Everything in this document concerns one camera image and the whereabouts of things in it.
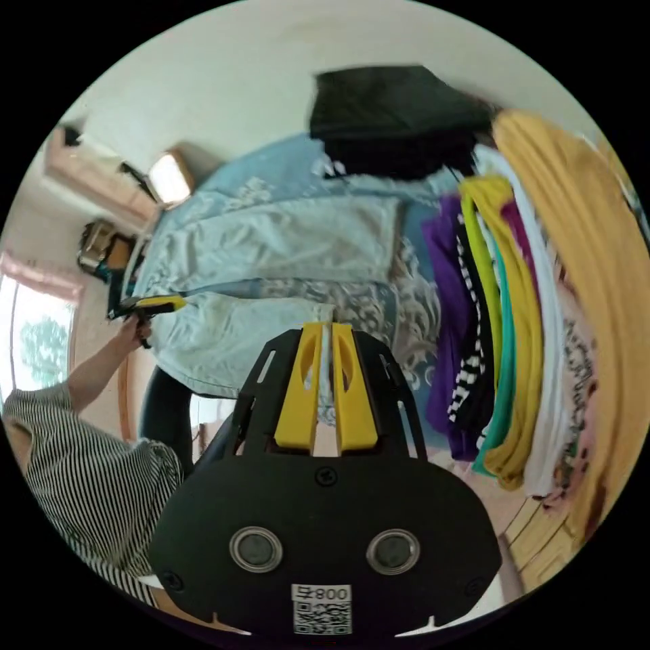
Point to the person's body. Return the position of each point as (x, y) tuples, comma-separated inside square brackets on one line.
[(86, 477)]

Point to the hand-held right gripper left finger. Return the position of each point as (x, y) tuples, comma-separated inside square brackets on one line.
[(297, 401)]

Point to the person's left forearm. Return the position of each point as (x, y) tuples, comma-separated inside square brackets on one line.
[(96, 368)]

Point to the window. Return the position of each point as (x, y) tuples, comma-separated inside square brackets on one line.
[(35, 345)]

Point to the blue denim long pants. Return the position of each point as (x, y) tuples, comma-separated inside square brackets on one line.
[(254, 244)]

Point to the person's left hand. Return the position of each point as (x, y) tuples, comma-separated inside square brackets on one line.
[(133, 332)]

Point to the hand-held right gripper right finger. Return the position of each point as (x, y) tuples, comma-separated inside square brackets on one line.
[(355, 406)]

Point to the pile of clothes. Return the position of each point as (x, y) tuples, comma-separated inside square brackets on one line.
[(538, 304)]

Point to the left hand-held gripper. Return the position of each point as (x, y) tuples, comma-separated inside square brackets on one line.
[(124, 306)]

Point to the pink curtain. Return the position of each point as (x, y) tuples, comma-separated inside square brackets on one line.
[(45, 279)]

